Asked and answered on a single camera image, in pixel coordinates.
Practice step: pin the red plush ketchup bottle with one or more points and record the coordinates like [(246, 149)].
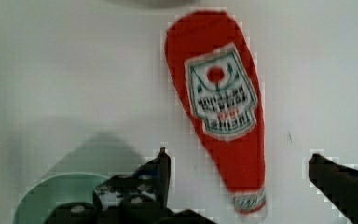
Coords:
[(214, 75)]

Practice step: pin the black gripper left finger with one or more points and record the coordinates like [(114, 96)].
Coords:
[(151, 179)]

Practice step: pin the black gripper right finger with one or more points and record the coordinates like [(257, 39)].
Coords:
[(338, 183)]

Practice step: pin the green mug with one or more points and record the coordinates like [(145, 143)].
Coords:
[(43, 197)]

